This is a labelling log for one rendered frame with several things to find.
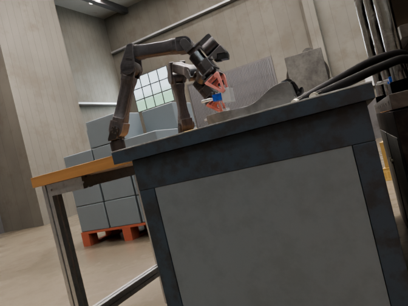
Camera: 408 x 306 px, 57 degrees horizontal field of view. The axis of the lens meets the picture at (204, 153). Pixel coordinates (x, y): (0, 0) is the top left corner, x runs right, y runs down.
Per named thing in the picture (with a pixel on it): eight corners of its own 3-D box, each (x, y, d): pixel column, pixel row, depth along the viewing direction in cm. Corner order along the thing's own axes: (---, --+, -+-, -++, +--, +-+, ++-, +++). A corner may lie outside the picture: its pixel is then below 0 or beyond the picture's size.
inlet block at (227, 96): (200, 108, 149) (198, 95, 149) (205, 108, 153) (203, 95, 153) (231, 100, 144) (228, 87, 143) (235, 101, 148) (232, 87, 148)
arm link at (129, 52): (195, 39, 154) (126, 50, 161) (189, 33, 146) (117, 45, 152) (198, 68, 155) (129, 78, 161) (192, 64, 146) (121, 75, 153)
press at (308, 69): (352, 144, 1061) (328, 45, 1062) (346, 149, 944) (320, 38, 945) (301, 155, 1130) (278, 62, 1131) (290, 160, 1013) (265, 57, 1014)
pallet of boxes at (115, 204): (218, 211, 459) (191, 102, 460) (181, 234, 378) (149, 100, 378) (131, 225, 522) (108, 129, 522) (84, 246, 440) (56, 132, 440)
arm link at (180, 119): (193, 129, 209) (183, 70, 205) (183, 131, 207) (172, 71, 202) (189, 129, 215) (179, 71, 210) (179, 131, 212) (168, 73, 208)
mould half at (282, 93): (210, 136, 162) (203, 105, 162) (229, 133, 186) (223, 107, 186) (329, 105, 142) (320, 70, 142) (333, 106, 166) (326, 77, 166)
